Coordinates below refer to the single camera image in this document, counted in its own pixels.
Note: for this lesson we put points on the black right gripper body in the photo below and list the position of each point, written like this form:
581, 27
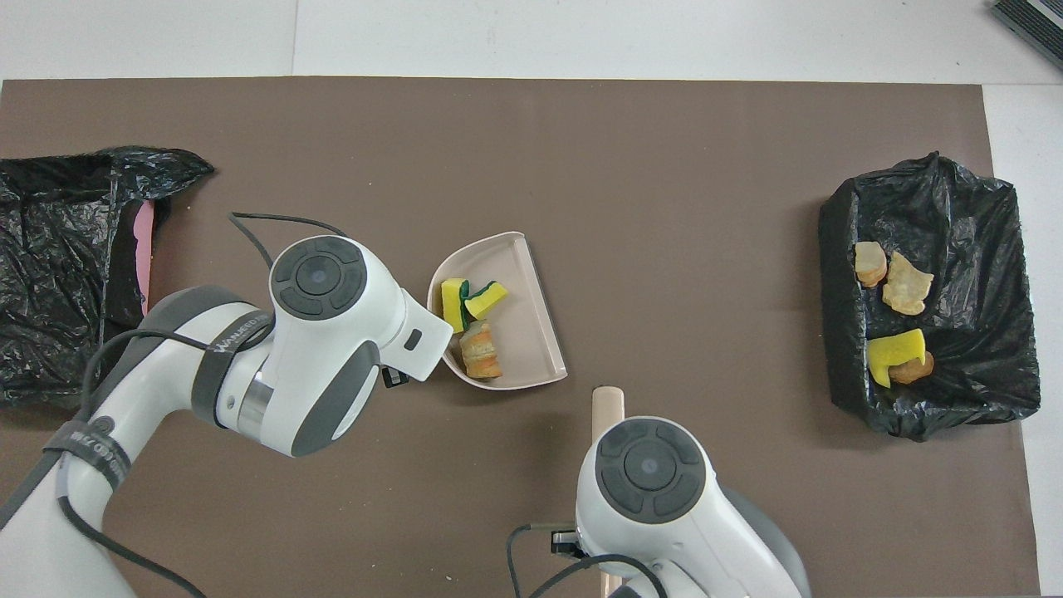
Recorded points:
566, 543

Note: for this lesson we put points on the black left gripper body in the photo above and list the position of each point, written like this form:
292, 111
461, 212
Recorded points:
395, 378

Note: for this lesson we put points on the striped orange bread piece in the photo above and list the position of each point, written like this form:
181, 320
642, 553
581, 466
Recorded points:
482, 350

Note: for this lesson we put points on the yellow green sponge piece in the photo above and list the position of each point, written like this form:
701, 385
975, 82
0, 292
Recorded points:
486, 301

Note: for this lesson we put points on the beige plastic dustpan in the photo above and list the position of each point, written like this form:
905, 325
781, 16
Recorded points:
527, 332

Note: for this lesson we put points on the beige hand brush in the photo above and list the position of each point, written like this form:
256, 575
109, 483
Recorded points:
608, 407

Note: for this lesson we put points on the notched yellow sponge piece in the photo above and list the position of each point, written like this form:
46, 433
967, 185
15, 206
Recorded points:
893, 349

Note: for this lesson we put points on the brown oval bread piece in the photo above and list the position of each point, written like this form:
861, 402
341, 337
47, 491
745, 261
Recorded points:
918, 370

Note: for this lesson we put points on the rounded pale scrap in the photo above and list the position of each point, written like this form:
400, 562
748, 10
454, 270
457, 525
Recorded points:
870, 264

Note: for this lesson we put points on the angular pale scrap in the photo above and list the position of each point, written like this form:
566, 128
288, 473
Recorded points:
907, 286

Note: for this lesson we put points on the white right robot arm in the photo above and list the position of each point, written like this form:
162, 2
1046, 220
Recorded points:
664, 515

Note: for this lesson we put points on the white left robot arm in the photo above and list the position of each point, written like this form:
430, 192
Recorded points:
315, 357

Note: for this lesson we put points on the pink plastic bin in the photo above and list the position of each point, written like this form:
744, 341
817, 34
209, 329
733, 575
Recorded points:
146, 249

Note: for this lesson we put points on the black plastic trash bag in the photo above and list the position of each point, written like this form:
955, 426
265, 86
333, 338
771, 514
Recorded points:
980, 249
50, 249

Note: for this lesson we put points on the brown table mat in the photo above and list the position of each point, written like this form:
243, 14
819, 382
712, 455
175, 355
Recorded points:
664, 166

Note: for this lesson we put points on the grey ribbed device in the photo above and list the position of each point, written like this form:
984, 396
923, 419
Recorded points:
1034, 21

